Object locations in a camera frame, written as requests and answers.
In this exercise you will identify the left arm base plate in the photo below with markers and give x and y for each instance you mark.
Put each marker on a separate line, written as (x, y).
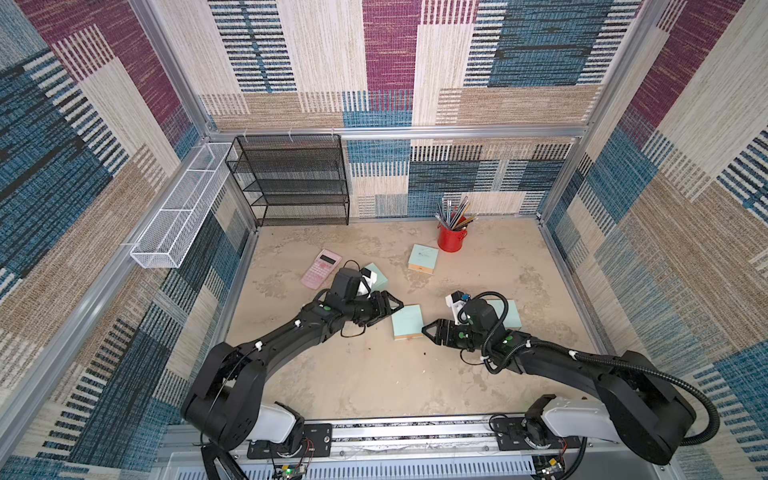
(307, 440)

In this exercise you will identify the white mesh wall basket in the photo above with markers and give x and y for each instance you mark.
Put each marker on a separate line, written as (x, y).
(172, 230)

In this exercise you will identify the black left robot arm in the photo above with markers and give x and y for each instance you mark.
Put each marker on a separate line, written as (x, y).
(224, 401)

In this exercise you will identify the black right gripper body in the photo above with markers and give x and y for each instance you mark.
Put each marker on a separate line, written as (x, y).
(447, 332)

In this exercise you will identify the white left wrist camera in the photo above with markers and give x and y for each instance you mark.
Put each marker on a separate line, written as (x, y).
(368, 282)

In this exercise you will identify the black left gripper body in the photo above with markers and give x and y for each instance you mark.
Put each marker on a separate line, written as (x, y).
(364, 312)

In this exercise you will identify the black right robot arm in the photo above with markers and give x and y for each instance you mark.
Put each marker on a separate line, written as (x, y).
(652, 413)

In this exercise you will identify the black wire shelf rack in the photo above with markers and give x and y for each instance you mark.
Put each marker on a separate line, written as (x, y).
(292, 180)

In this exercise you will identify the mint drawer jewelry box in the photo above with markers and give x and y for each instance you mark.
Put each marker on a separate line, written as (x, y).
(512, 319)

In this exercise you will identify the pink calculator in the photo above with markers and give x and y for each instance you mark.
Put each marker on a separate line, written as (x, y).
(321, 268)

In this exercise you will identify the pencils bundle in cup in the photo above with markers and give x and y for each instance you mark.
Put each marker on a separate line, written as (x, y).
(454, 216)

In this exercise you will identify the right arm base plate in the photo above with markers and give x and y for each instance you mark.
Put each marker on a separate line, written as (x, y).
(519, 433)

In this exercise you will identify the red pencil cup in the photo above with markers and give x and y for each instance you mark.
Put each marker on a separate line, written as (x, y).
(450, 241)

